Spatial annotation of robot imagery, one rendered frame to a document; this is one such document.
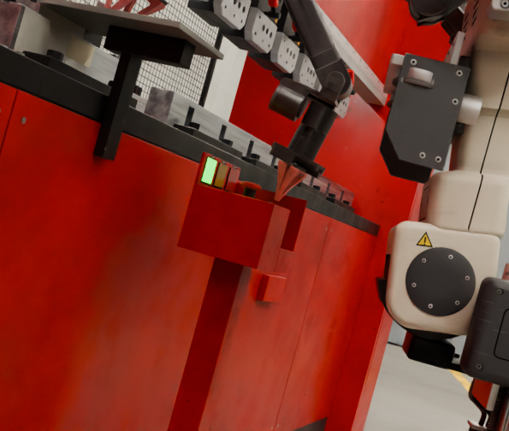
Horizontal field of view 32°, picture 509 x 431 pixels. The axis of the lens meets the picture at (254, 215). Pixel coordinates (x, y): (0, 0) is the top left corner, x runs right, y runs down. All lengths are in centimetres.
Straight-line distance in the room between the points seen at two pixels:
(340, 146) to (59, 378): 222
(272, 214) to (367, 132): 203
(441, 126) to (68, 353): 74
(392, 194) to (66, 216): 222
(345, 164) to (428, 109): 222
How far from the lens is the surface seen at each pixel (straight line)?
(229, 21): 209
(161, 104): 194
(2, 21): 147
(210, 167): 165
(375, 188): 353
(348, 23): 293
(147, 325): 181
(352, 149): 358
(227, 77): 913
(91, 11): 145
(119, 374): 177
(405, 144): 135
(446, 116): 136
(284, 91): 171
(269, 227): 157
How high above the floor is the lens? 73
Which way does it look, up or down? 1 degrees up
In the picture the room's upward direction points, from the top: 15 degrees clockwise
